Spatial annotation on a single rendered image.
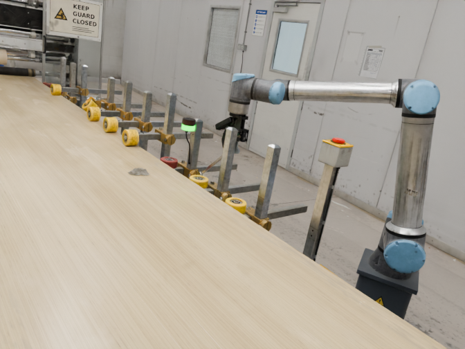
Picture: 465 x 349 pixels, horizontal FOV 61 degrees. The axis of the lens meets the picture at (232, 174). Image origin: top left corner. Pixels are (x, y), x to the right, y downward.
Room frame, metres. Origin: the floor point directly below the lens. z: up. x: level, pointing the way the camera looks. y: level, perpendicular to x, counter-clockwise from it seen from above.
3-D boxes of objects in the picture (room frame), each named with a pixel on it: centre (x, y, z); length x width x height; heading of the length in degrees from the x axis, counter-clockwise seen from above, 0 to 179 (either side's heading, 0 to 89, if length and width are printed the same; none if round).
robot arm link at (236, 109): (1.70, 0.02, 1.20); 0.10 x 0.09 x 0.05; 131
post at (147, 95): (2.15, 0.53, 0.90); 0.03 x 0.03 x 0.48; 41
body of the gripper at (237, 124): (1.69, 0.02, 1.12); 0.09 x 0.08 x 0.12; 41
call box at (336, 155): (1.21, -0.31, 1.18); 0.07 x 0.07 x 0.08; 41
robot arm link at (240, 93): (1.70, 0.02, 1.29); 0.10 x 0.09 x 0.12; 73
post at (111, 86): (2.53, 0.86, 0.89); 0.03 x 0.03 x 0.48; 41
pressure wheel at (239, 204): (1.36, -0.03, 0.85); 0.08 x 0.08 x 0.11
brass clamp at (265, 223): (1.42, -0.12, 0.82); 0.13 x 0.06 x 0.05; 41
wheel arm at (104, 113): (2.41, 0.67, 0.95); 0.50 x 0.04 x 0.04; 131
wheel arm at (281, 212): (1.50, -0.18, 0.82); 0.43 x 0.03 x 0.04; 131
